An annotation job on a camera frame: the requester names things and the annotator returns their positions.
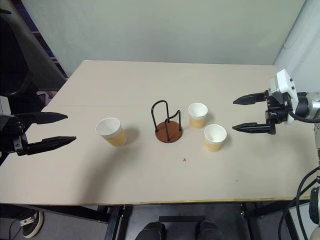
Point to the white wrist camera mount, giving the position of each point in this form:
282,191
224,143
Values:
3,105
285,83

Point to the white and tan paper cup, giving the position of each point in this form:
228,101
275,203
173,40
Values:
214,140
197,116
112,131

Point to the dark rounded shape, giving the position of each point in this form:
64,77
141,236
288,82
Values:
151,231

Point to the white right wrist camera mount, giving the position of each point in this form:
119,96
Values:
285,83

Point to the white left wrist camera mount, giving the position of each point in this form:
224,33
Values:
3,105

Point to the black metal table frame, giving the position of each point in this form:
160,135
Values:
112,220

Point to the black and white sneaker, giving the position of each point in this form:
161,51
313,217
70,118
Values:
31,223

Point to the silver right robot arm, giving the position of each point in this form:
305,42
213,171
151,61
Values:
313,105

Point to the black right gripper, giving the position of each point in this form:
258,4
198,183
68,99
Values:
278,110

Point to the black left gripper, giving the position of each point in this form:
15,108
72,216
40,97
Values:
11,132

